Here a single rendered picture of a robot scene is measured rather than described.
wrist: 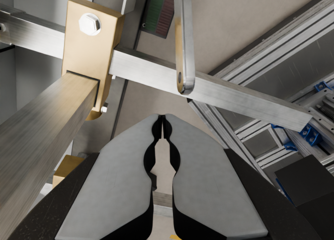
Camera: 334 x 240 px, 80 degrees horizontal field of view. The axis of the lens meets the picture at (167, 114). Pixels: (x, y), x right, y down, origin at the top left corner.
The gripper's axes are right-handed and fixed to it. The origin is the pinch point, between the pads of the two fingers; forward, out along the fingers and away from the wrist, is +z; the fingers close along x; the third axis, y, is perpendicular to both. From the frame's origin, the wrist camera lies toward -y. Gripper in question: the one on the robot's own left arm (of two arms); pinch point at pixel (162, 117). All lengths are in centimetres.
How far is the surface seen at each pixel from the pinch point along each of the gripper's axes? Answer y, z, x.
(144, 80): 2.1, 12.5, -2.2
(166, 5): -5.6, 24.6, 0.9
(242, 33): 9, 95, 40
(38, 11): -4.7, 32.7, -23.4
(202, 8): -2, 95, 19
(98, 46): -2.2, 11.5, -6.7
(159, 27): -2.5, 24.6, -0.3
